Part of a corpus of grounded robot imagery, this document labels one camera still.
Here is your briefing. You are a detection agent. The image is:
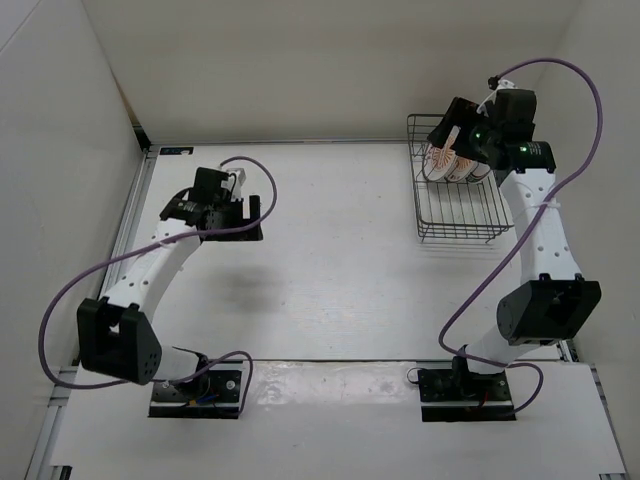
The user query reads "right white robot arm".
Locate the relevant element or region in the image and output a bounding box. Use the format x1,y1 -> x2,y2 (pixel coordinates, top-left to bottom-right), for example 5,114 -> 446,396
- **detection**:
428,89 -> 601,400

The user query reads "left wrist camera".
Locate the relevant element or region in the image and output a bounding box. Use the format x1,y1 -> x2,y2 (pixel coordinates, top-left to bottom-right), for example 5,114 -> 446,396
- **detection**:
226,168 -> 246,196

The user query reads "black wire dish rack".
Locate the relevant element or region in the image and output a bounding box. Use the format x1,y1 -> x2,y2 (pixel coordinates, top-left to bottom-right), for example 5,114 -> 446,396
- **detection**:
406,114 -> 512,244

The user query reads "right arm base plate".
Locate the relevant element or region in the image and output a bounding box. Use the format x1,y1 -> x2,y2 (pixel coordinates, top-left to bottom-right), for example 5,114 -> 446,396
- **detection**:
406,365 -> 516,423

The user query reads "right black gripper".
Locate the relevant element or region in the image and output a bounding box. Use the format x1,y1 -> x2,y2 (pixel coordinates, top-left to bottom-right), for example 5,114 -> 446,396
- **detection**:
427,98 -> 501,165

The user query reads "orange sunburst plate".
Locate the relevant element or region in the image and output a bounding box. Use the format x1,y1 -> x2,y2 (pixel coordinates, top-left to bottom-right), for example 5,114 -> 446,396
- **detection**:
446,157 -> 476,183
422,126 -> 459,182

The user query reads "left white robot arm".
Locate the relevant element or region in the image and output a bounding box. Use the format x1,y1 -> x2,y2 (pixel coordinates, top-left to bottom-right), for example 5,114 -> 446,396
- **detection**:
77,167 -> 262,400

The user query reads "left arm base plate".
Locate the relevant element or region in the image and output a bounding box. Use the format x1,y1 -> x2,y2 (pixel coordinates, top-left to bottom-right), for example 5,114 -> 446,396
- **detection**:
148,363 -> 245,419

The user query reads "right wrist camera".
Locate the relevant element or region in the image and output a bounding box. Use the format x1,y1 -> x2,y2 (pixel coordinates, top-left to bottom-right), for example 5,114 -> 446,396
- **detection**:
476,76 -> 517,115

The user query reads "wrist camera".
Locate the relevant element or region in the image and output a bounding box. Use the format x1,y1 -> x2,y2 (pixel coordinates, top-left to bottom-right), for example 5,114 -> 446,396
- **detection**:
226,168 -> 246,196
476,76 -> 517,115

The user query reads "green red ring plate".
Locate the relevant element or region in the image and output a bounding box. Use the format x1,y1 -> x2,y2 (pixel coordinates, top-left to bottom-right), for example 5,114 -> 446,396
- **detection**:
466,162 -> 491,183

